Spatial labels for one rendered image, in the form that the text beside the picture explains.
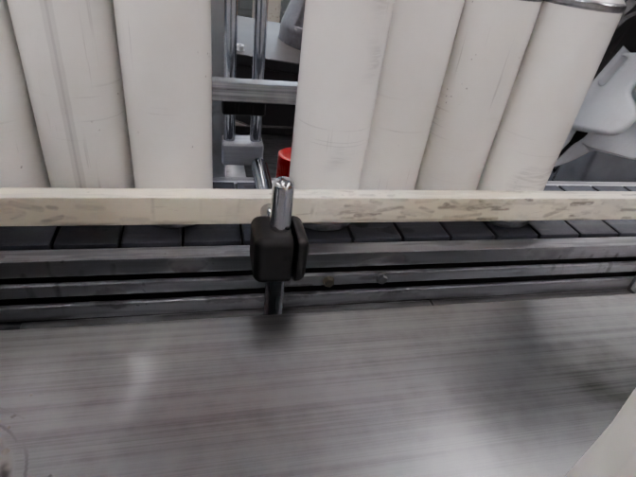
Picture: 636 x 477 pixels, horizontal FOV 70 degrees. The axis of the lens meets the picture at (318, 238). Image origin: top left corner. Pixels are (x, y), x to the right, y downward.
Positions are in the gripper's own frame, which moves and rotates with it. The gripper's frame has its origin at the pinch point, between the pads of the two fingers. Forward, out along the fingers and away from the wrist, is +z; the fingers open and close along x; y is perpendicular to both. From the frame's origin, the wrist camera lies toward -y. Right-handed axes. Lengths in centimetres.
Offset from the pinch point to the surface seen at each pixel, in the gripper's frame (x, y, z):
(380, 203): -12.8, 5.0, 10.1
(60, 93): -32.0, 2.8, 14.7
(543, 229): 1.6, 4.0, 5.3
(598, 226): 6.4, 3.7, 2.5
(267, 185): -19.1, 2.6, 13.7
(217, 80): -24.4, -2.8, 10.8
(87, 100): -30.7, 2.6, 14.4
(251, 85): -22.3, -2.7, 9.8
